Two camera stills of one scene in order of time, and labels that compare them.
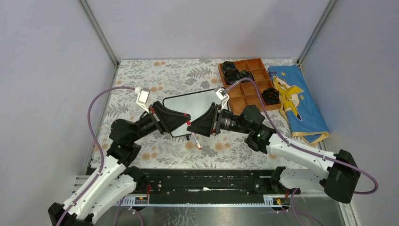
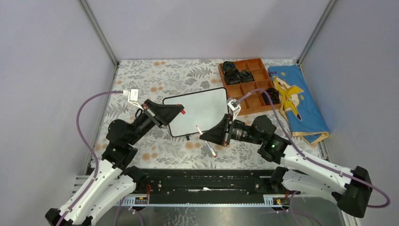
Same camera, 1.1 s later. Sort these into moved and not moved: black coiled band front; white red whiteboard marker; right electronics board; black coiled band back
Moved: white red whiteboard marker
Not moved: black coiled band front; right electronics board; black coiled band back
